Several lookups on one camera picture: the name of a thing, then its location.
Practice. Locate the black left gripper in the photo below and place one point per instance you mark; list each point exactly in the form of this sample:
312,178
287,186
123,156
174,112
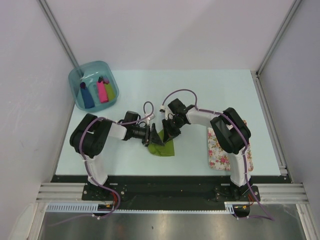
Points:
151,135

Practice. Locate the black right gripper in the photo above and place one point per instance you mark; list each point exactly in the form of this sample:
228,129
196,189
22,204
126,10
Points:
169,134

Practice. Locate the green paper napkin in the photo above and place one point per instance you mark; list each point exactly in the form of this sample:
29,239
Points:
166,150

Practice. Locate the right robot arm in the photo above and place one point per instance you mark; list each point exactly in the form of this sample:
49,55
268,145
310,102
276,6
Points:
230,130

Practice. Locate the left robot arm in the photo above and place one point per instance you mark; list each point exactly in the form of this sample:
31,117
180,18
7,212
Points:
90,136

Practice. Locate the green rolled napkin in bin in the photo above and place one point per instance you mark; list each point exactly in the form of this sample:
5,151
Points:
110,92

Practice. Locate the pink rolled napkin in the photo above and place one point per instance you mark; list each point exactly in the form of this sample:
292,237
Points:
102,93

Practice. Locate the blue rolled napkin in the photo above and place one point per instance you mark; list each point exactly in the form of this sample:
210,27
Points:
87,98

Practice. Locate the floral fabric pouch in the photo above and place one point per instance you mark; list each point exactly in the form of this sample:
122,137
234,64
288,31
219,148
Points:
218,159

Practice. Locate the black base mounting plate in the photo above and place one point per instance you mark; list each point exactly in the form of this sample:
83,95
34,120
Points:
150,203

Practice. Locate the teal translucent plastic bin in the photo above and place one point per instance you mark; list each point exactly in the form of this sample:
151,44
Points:
87,76

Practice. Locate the aluminium frame rail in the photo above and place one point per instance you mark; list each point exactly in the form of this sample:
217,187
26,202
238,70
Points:
287,193

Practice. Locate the white cable duct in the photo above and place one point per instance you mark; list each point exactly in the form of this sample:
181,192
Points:
72,207

